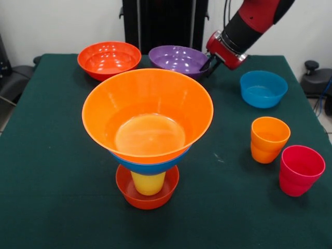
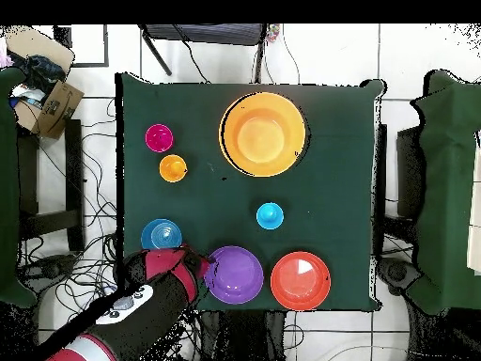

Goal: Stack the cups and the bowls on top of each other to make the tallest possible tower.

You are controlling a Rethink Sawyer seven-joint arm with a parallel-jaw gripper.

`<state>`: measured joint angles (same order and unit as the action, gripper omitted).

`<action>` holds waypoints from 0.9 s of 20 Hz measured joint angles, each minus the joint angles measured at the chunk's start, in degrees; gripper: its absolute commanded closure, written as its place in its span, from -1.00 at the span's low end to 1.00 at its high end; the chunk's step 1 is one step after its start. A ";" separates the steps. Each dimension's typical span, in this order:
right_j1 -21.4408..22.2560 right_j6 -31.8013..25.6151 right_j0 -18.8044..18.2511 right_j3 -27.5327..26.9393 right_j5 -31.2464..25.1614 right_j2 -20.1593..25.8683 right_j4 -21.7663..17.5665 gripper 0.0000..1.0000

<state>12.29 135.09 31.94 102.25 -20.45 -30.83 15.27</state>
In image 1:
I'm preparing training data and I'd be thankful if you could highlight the small red bowl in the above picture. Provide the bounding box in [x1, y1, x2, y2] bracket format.
[115, 163, 180, 210]

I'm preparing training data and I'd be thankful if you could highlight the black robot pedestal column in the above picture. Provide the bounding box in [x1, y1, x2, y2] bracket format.
[119, 0, 210, 52]

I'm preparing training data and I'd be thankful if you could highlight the large blue bowl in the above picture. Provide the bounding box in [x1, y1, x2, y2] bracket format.
[108, 145, 192, 176]

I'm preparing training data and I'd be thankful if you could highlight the pink cup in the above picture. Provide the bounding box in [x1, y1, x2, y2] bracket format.
[279, 145, 326, 198]

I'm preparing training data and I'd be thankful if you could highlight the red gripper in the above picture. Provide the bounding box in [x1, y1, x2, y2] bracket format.
[198, 30, 249, 78]

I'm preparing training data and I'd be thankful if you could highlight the black computer tower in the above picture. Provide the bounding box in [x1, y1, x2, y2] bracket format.
[0, 33, 12, 77]

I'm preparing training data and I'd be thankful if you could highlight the yellow cup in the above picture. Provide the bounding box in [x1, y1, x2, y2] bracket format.
[130, 170, 167, 196]

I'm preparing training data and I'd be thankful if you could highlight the large red bowl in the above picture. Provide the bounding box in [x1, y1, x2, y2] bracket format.
[77, 41, 142, 82]

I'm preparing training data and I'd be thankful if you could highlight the orange cup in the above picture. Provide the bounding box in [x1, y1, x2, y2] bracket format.
[250, 116, 292, 164]

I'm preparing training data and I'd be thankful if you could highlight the small blue bowl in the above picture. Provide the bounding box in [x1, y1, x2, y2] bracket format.
[239, 70, 288, 109]

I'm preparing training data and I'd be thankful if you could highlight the dark green tablecloth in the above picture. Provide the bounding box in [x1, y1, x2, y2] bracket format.
[0, 53, 332, 249]

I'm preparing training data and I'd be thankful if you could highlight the blue cable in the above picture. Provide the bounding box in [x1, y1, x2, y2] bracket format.
[313, 77, 332, 115]

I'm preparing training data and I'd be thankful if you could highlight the grey black floor base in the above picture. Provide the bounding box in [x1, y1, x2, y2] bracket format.
[300, 60, 332, 116]
[0, 56, 42, 104]

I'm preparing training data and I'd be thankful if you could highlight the large orange bowl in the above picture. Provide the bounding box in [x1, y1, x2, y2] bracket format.
[81, 68, 215, 164]

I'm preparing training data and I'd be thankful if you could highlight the black wall cable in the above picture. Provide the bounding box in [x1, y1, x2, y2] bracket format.
[223, 0, 233, 28]

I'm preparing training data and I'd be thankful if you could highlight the purple bowl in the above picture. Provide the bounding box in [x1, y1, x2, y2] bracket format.
[148, 45, 212, 80]

